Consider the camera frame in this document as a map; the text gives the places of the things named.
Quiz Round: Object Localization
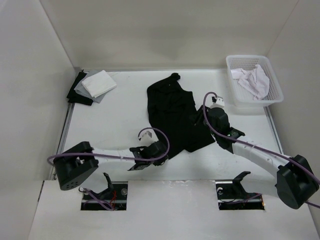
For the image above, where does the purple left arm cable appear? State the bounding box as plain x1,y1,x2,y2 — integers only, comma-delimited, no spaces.
46,127,171,211

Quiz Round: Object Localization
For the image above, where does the folded white tank top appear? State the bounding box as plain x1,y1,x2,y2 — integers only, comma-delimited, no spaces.
81,70,117,98

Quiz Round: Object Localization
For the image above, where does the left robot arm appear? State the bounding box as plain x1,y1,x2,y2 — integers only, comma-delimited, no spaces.
52,141,169,200

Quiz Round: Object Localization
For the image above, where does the left metal table rail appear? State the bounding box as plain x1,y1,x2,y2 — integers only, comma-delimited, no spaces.
51,66,85,181

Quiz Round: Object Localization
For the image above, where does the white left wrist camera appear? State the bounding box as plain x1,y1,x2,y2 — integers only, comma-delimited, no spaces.
137,130,153,142

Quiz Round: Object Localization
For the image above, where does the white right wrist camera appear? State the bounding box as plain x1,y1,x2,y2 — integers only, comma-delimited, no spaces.
210,96,225,109

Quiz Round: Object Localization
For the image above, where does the crumpled white tank top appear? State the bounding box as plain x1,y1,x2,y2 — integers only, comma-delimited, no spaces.
231,64,270,101

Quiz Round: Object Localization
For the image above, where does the black tank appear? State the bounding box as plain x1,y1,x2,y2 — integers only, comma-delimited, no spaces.
66,71,94,106
147,73,215,159

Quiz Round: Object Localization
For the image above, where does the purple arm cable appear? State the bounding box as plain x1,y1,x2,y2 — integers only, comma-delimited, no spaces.
46,127,171,211
202,91,320,209

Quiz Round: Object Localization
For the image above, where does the white plastic mesh basket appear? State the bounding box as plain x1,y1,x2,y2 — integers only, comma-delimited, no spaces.
226,55,284,108

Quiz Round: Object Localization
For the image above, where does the folded black tank top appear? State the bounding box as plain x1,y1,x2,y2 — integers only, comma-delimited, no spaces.
66,71,94,106

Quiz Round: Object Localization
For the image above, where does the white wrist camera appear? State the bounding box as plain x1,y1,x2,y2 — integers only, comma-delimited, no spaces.
137,130,153,142
210,96,225,109

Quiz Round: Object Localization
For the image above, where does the metal table rail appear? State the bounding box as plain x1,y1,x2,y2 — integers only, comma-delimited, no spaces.
51,66,85,181
263,106,284,154

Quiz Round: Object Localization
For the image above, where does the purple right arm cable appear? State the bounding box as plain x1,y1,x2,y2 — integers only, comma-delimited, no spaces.
202,91,320,209

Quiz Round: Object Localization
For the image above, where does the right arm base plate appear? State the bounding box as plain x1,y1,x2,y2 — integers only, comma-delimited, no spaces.
215,180,265,211

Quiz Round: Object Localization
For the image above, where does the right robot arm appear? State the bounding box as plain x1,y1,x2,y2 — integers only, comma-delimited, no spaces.
190,105,320,209

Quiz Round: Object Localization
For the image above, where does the folded grey tank top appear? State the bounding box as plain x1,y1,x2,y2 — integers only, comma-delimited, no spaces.
74,70,106,103

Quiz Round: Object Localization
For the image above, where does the right metal table rail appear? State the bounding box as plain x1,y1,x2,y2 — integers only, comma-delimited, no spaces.
263,106,284,154

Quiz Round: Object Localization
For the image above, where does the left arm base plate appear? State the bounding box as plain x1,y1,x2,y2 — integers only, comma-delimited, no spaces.
78,182,128,211

